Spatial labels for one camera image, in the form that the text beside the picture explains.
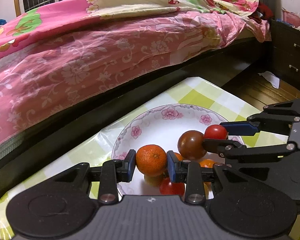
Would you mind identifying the red cherry tomato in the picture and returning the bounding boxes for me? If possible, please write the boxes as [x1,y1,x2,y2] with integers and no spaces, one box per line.
[159,177,185,197]

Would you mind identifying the white paper scrap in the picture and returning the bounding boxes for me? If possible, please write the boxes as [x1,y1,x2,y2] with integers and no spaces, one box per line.
[259,71,280,89]

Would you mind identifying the white floral plate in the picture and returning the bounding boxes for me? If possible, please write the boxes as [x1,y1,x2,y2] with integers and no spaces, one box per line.
[111,104,227,195]

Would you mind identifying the brown kiwi fruit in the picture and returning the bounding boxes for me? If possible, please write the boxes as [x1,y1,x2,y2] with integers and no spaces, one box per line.
[143,174,164,187]

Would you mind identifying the dark bed frame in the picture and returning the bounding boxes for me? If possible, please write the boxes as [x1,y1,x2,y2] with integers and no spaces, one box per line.
[0,38,272,198]

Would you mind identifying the pink floral blanket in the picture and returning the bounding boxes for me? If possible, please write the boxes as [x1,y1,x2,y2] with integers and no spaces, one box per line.
[0,0,270,145]

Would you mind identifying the dark wooden nightstand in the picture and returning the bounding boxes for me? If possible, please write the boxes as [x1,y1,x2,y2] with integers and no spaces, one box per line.
[270,21,300,90]

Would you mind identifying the dark red tomato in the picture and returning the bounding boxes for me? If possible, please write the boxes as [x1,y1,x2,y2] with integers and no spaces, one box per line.
[178,130,206,160]

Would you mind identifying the green checkered tablecloth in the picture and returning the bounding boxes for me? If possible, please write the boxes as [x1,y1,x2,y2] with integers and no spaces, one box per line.
[0,76,300,240]

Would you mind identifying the small red tomato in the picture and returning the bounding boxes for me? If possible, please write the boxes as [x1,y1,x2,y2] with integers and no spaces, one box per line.
[204,125,228,140]

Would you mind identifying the small orange mandarin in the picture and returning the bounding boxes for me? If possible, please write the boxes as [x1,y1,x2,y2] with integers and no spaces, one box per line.
[174,152,184,161]

